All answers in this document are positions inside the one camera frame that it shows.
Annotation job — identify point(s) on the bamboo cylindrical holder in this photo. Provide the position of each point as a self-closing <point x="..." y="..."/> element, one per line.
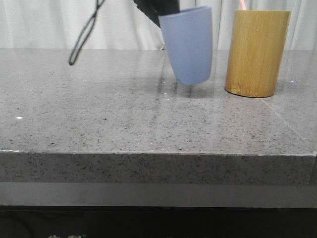
<point x="256" y="50"/>

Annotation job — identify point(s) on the white pleated curtain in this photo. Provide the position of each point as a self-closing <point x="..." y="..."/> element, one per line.
<point x="56" y="24"/>

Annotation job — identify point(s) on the pink chopstick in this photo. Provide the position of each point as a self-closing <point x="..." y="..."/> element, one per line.
<point x="242" y="4"/>

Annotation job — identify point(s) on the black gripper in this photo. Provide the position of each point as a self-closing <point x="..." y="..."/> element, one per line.
<point x="152" y="9"/>

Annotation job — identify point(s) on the blue plastic cup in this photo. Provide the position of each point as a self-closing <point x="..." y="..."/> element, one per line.
<point x="187" y="37"/>

